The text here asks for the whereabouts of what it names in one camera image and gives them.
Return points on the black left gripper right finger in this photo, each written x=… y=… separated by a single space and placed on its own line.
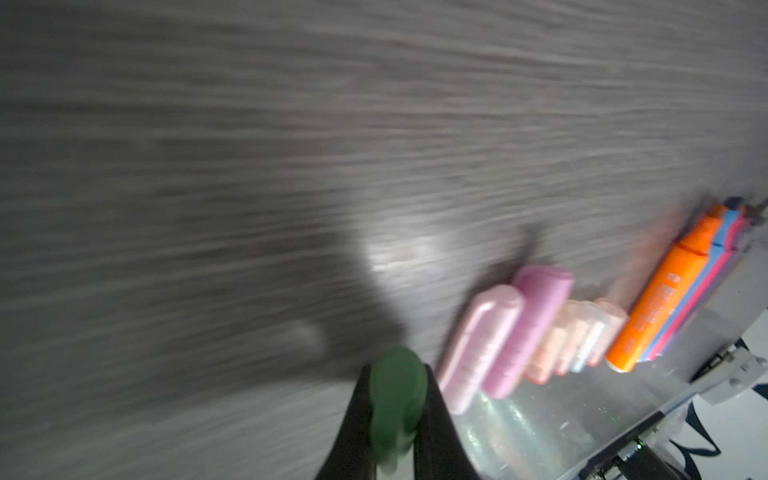
x=438 y=451

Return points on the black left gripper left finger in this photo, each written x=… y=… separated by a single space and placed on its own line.
x=351 y=456

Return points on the green marker cap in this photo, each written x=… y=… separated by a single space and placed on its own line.
x=398 y=385

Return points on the light pink marker cap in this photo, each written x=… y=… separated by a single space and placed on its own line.
x=475 y=344

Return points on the clear pink pen cap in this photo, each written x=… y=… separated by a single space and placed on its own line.
x=580 y=319

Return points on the clear blue pen cap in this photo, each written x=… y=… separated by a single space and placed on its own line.
x=597 y=324

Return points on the clear orange pen cap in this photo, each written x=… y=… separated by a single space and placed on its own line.
x=617 y=318

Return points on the orange highlighter pen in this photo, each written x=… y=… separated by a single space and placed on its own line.
x=672 y=280

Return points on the pink red highlighter pen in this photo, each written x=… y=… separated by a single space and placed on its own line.
x=720 y=251

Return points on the blue highlighter pen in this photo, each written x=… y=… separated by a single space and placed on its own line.
x=720 y=246

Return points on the purple highlighter pen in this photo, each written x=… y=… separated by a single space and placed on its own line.
x=726 y=271

